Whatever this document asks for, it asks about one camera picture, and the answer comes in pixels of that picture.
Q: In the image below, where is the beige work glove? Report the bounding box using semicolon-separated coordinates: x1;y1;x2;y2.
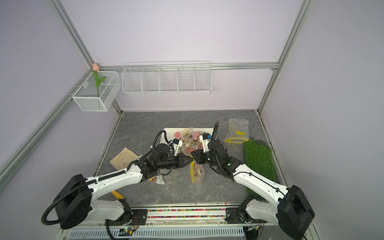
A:
110;148;138;170

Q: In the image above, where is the white mesh wall box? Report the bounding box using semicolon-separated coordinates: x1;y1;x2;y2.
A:
72;71;122;112

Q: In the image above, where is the white wire wall basket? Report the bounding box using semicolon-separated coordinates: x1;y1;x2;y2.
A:
122;61;213;94

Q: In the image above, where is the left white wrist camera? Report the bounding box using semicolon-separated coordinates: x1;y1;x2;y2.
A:
172;139;183;156

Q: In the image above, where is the blue yellow garden rake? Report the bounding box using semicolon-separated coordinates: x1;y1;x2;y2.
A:
111;191;125;200

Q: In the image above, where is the cookie ziploc bag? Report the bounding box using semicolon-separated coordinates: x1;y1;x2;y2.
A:
190;161;205;184
225;118;250;144
149;170;177;185

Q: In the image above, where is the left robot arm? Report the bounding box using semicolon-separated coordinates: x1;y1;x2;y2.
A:
41;140;193;230

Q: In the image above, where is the green artificial grass mat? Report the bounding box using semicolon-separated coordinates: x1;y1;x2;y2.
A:
242;137;280;200

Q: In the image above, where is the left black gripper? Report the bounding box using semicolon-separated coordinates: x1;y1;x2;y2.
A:
157;153;194;170

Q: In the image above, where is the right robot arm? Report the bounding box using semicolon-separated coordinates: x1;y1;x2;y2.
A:
192;122;315;240

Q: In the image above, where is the poured wrapped cookie pile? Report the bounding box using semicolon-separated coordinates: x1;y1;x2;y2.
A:
170;128;211;156

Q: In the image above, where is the pink artificial tulip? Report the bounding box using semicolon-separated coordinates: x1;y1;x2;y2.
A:
92;63;106;97

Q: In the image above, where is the white rectangular tray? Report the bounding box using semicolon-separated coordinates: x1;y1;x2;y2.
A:
160;127;216;151

